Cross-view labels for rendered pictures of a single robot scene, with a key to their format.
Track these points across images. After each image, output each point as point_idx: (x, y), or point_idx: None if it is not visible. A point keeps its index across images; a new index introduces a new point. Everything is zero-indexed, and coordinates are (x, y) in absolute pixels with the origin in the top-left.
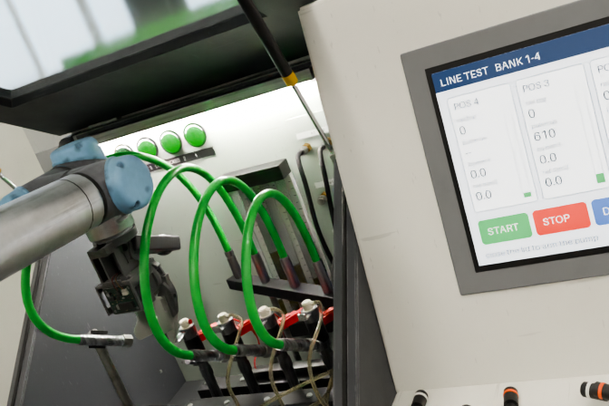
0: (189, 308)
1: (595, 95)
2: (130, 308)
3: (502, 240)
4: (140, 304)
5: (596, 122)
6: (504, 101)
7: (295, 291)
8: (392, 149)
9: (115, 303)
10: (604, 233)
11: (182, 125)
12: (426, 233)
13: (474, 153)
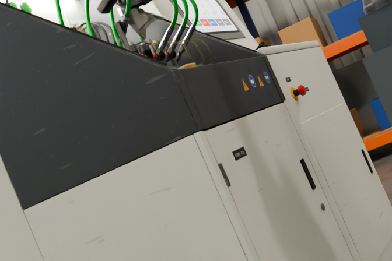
0: None
1: None
2: None
3: (198, 25)
4: None
5: None
6: None
7: None
8: None
9: None
10: (214, 28)
11: (17, 0)
12: (181, 21)
13: None
